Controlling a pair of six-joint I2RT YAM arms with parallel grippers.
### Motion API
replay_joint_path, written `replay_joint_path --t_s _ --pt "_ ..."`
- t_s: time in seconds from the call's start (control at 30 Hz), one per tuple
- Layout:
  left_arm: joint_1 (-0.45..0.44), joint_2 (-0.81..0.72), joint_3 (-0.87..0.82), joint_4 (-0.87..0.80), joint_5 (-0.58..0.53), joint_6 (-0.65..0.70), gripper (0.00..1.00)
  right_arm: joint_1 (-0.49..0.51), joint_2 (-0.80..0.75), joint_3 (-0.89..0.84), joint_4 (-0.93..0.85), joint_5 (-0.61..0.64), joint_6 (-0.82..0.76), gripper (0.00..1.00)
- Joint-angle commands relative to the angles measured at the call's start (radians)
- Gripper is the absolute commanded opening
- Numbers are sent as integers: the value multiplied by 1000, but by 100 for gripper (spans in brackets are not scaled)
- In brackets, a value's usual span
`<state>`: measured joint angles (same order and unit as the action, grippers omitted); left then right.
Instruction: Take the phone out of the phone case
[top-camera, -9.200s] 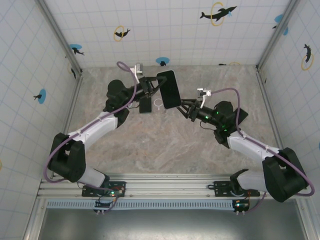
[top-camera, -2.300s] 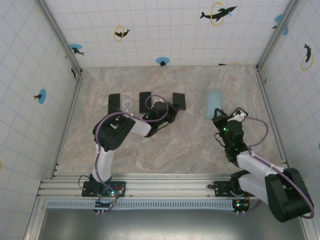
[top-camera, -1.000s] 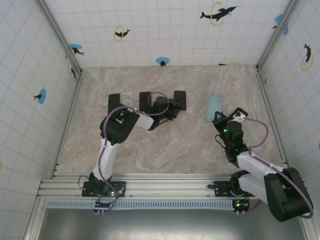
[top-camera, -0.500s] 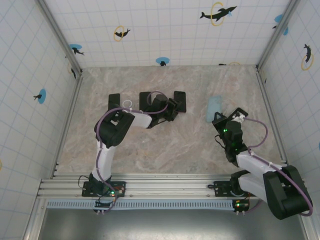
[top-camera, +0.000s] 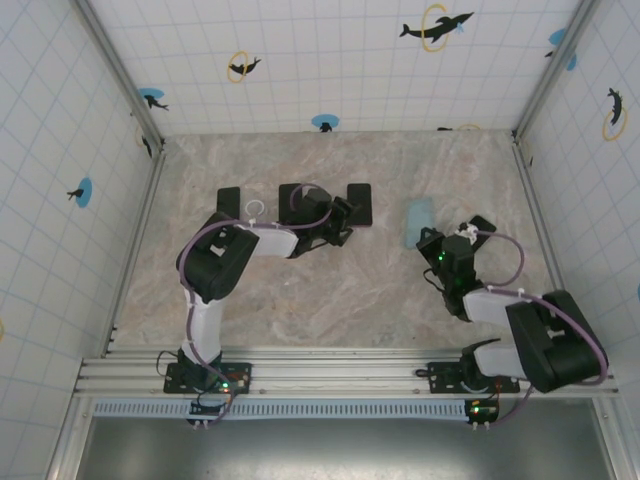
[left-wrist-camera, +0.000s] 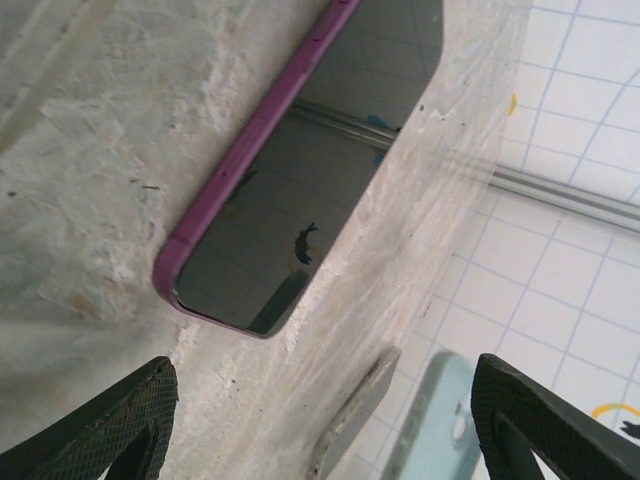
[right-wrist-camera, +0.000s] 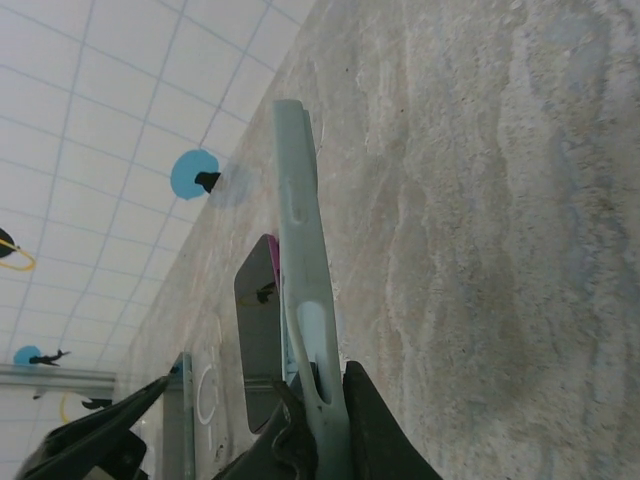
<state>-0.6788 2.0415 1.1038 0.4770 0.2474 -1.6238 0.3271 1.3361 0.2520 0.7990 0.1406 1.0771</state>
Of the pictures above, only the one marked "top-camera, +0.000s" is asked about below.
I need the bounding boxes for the black smartphone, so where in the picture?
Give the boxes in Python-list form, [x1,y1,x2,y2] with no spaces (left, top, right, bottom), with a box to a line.
[462,214,498,251]
[216,186,242,218]
[278,183,307,226]
[346,182,373,227]

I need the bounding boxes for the small black electronics board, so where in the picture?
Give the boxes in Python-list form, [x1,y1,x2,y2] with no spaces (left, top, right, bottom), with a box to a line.
[187,399,227,431]
[463,398,500,431]

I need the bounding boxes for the grey metal panel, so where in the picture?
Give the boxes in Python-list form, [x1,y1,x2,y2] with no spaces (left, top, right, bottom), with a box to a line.
[74,417,616,480]

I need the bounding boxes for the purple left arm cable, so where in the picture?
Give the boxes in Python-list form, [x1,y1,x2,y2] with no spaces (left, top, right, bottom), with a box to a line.
[177,183,335,401]

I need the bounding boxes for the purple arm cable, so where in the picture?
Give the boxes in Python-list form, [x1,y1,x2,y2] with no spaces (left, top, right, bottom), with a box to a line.
[472,230,611,426]
[177,183,335,401]

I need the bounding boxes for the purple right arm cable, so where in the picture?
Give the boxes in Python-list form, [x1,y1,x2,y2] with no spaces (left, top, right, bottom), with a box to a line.
[472,230,611,426]

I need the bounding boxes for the aluminium side rail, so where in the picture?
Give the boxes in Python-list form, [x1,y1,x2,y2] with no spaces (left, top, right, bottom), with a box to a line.
[512,137,587,357]
[102,144,169,357]

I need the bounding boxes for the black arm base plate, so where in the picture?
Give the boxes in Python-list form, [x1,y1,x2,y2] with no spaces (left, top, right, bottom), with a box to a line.
[163,361,253,396]
[428,360,521,396]

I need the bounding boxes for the aluminium rail beam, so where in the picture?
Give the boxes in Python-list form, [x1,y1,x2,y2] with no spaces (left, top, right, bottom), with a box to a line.
[73,348,620,400]

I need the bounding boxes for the white slotted cable duct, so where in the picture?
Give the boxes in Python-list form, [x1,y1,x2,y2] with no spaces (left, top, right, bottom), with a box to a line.
[92,398,474,420]

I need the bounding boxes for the aluminium corner post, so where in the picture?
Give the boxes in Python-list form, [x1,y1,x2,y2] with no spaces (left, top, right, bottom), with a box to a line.
[69,0,169,151]
[510,0,610,141]

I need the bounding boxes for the aluminium frame leg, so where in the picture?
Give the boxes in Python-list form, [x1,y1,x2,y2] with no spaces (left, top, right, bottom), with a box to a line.
[593,397,629,480]
[47,397,96,480]

